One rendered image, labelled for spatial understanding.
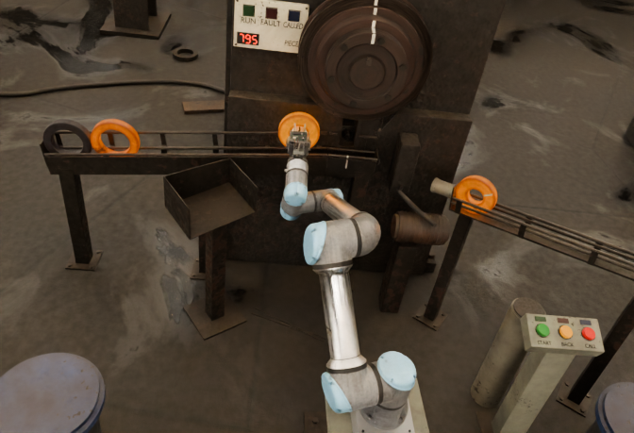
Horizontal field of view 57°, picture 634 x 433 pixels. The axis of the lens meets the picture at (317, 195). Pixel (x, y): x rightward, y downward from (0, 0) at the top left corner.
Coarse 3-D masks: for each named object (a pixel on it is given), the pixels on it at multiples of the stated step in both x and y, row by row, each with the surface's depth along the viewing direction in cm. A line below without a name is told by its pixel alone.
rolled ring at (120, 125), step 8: (104, 120) 221; (112, 120) 220; (120, 120) 222; (96, 128) 220; (104, 128) 220; (112, 128) 220; (120, 128) 220; (128, 128) 221; (96, 136) 222; (128, 136) 223; (136, 136) 224; (96, 144) 225; (104, 144) 228; (136, 144) 225; (96, 152) 227; (104, 152) 227; (112, 152) 229; (120, 152) 230; (128, 152) 227; (136, 152) 227
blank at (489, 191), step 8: (472, 176) 215; (480, 176) 214; (464, 184) 217; (472, 184) 215; (480, 184) 213; (488, 184) 212; (456, 192) 221; (464, 192) 218; (488, 192) 212; (496, 192) 213; (464, 200) 220; (472, 200) 220; (488, 200) 214; (496, 200) 214; (464, 208) 222; (488, 208) 216
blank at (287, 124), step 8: (296, 112) 212; (304, 112) 212; (288, 120) 211; (296, 120) 211; (304, 120) 211; (312, 120) 211; (280, 128) 213; (288, 128) 213; (312, 128) 213; (280, 136) 215; (288, 136) 215; (312, 136) 215; (312, 144) 217
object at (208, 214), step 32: (224, 160) 214; (192, 192) 214; (224, 192) 217; (256, 192) 205; (192, 224) 203; (224, 224) 204; (224, 256) 224; (224, 288) 236; (192, 320) 243; (224, 320) 245
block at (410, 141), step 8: (400, 136) 227; (408, 136) 227; (416, 136) 228; (400, 144) 223; (408, 144) 222; (416, 144) 223; (400, 152) 224; (408, 152) 224; (416, 152) 224; (392, 160) 235; (400, 160) 226; (408, 160) 226; (416, 160) 227; (392, 168) 234; (400, 168) 229; (408, 168) 229; (392, 176) 232; (400, 176) 231; (408, 176) 231; (392, 184) 234; (400, 184) 233; (408, 184) 233
